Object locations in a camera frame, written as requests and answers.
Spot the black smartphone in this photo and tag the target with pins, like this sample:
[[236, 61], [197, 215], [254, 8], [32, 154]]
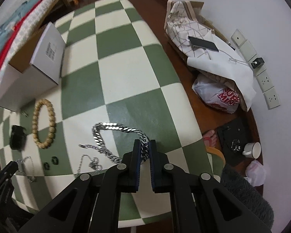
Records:
[[201, 43]]

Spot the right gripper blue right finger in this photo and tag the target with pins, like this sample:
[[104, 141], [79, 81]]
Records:
[[157, 162]]

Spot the white mug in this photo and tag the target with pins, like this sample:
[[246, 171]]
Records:
[[252, 150]]

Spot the white wall socket strip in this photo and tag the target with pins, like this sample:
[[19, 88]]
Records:
[[262, 77]]

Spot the foot in red sandal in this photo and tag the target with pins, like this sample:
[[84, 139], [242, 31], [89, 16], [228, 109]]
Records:
[[210, 138]]

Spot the white cardboard box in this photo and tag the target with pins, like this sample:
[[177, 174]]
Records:
[[34, 69]]

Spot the white red plastic bag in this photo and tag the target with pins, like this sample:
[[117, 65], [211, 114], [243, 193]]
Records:
[[216, 95]]

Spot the red bedspread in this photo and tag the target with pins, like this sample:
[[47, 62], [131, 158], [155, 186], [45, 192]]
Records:
[[23, 30]]

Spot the white paper sheet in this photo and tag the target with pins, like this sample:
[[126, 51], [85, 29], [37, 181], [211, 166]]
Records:
[[227, 67]]

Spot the green white checkered tablecloth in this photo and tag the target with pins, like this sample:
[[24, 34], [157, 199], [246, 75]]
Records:
[[114, 70]]

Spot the black charger plug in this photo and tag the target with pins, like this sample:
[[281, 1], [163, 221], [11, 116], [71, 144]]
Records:
[[257, 62]]

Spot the small white plastic bag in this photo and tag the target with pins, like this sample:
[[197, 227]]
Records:
[[255, 173]]

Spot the patterned white mattress sheet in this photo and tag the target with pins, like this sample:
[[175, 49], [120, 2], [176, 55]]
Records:
[[19, 31]]

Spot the patterned fabric tote bag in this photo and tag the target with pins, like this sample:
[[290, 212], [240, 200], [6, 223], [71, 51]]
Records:
[[183, 20]]

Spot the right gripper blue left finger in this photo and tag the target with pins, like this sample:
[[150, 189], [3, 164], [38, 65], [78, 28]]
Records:
[[131, 176]]

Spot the black wristband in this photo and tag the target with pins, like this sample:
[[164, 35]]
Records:
[[17, 138]]

